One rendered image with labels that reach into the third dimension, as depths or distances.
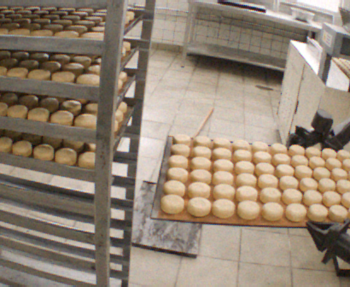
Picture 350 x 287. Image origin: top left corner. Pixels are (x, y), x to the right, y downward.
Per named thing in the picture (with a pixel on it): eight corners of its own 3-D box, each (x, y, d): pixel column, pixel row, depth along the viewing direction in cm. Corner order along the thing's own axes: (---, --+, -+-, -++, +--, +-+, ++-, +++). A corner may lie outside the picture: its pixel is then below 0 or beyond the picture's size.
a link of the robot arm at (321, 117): (334, 156, 127) (331, 142, 134) (348, 129, 120) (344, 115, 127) (305, 145, 127) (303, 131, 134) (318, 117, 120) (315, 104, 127)
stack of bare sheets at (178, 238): (142, 184, 256) (142, 179, 255) (206, 196, 254) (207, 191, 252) (119, 243, 203) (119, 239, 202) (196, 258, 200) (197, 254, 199)
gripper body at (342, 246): (318, 261, 82) (341, 276, 77) (332, 227, 77) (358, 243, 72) (331, 248, 85) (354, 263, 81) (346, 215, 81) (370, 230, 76)
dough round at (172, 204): (166, 216, 87) (167, 209, 86) (156, 204, 91) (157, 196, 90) (187, 211, 89) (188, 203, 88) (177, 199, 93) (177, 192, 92)
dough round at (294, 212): (303, 224, 86) (305, 217, 85) (283, 219, 88) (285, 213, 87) (306, 212, 90) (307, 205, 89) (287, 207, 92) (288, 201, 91)
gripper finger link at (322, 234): (293, 243, 87) (323, 262, 80) (301, 219, 83) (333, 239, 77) (308, 231, 91) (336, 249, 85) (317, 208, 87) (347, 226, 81)
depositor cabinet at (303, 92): (273, 125, 366) (290, 40, 327) (339, 138, 363) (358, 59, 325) (291, 206, 252) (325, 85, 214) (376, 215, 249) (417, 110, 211)
